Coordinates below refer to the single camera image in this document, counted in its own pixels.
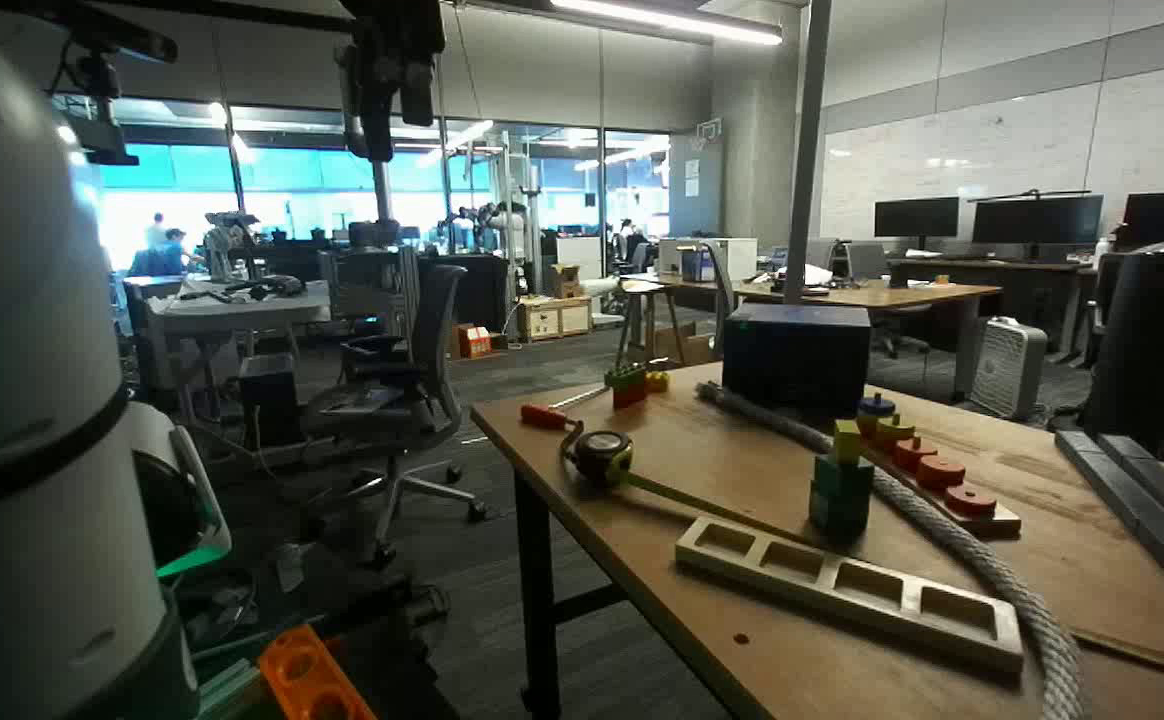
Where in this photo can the orange plastic block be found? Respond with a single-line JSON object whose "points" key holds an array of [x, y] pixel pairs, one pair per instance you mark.
{"points": [[310, 679]]}

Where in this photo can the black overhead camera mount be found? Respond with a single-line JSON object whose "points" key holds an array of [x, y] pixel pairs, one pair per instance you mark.
{"points": [[390, 64]]}

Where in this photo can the yellow-green round block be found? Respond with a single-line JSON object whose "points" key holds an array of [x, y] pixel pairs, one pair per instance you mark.
{"points": [[894, 429]]}

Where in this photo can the small orange box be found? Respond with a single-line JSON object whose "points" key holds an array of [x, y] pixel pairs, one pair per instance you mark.
{"points": [[472, 342]]}

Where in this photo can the red round block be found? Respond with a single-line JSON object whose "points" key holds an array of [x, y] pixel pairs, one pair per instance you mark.
{"points": [[971, 503], [943, 473]]}

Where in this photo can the black box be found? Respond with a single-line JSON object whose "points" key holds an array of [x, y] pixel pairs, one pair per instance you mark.
{"points": [[799, 360]]}

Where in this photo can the orange-red round block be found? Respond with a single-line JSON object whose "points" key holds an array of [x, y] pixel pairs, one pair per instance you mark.
{"points": [[909, 455]]}

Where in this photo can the grey office chair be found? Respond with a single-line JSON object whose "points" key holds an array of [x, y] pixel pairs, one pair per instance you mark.
{"points": [[400, 387]]}

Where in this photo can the wooden office desk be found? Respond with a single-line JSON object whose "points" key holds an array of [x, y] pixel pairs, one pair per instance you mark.
{"points": [[923, 295]]}

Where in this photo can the grey metal rails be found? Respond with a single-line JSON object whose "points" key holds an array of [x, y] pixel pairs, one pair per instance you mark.
{"points": [[1145, 515]]}

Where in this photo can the yellow square block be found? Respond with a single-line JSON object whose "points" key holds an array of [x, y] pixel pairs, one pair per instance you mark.
{"points": [[845, 438]]}

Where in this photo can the blue round block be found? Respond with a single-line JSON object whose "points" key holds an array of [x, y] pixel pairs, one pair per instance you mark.
{"points": [[876, 404]]}

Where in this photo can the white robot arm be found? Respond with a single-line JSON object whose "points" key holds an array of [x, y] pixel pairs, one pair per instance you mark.
{"points": [[23, 332]]}

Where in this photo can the wooden tray with square holes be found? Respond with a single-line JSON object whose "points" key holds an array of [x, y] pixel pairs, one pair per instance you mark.
{"points": [[812, 586]]}

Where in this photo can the silver computer case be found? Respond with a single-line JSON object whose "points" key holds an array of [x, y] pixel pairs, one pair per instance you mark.
{"points": [[1006, 369]]}

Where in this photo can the cardboard box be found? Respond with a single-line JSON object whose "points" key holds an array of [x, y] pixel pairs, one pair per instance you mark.
{"points": [[553, 316]]}

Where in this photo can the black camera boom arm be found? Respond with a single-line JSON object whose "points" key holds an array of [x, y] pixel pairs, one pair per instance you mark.
{"points": [[99, 53]]}

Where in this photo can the white office desk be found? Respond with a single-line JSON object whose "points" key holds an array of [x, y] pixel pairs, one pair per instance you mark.
{"points": [[232, 312]]}

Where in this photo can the grey metal pole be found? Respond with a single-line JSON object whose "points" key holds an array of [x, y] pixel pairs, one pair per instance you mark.
{"points": [[804, 146]]}

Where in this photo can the metal stool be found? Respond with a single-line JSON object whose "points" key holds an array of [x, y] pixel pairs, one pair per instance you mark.
{"points": [[644, 312]]}

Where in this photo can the red and green blocks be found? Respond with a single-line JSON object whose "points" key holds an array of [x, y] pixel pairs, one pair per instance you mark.
{"points": [[631, 391]]}

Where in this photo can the ceiling light strip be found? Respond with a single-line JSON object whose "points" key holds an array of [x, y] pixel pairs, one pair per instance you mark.
{"points": [[674, 22]]}

